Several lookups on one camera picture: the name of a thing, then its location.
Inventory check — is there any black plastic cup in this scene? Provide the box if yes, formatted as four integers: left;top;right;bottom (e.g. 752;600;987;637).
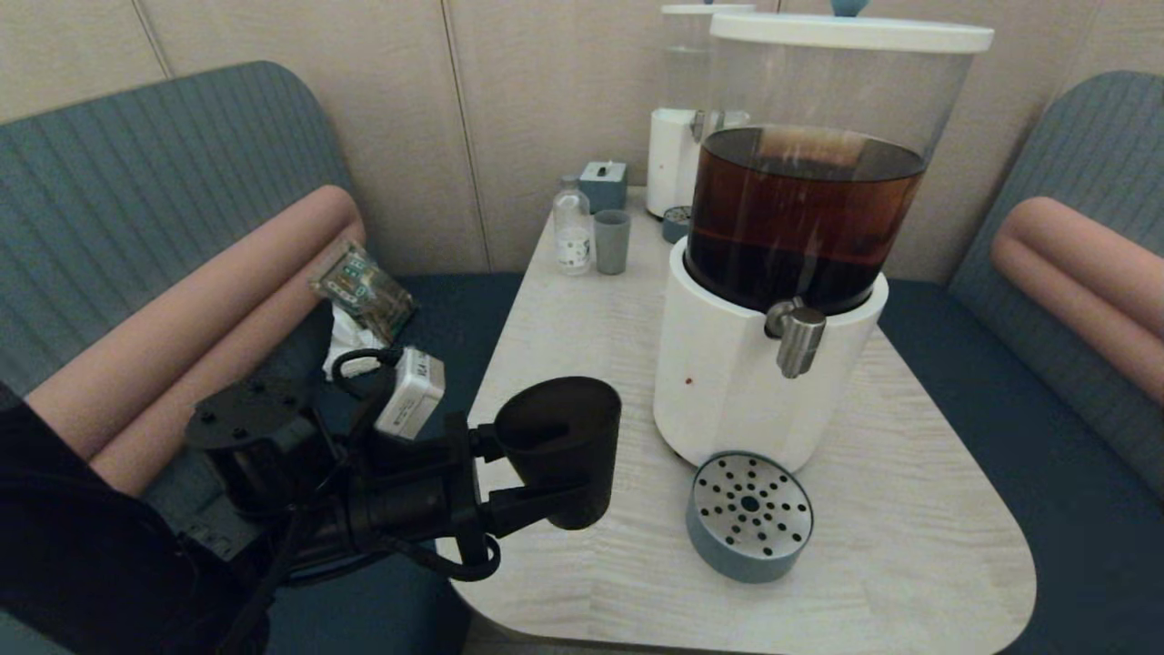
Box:
494;376;623;531

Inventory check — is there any silver metal dispenser tap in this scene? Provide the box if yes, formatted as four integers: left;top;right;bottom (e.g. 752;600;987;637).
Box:
765;297;828;380

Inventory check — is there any grey blue cup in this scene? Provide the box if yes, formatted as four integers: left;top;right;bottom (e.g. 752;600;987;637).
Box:
594;209;632;276

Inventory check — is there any crumpled white tissue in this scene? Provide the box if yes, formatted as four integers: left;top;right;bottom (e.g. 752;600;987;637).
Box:
325;303;389;381

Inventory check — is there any green snack packet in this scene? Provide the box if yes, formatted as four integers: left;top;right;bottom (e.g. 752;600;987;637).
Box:
312;241;419;345

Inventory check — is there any clear plastic water bottle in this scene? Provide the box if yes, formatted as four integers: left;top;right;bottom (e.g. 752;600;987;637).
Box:
554;176;595;277

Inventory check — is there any large tea drink dispenser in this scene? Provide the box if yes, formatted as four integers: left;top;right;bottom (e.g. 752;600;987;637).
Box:
652;38;978;474

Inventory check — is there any blue tissue box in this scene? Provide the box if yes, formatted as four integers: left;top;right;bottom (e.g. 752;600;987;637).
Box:
579;160;630;215

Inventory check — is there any pink bolster cushion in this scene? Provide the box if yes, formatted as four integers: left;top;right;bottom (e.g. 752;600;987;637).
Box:
989;196;1164;407
25;185;366;499

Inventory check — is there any empty clear drink dispenser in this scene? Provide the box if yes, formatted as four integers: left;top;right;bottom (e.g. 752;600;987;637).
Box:
646;15;752;219

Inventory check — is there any blue grey ribbed sofa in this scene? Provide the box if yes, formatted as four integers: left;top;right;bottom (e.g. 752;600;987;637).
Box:
0;60;528;655
878;71;1164;655

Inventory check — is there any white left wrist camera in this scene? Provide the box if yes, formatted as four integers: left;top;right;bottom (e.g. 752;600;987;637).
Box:
375;346;447;440

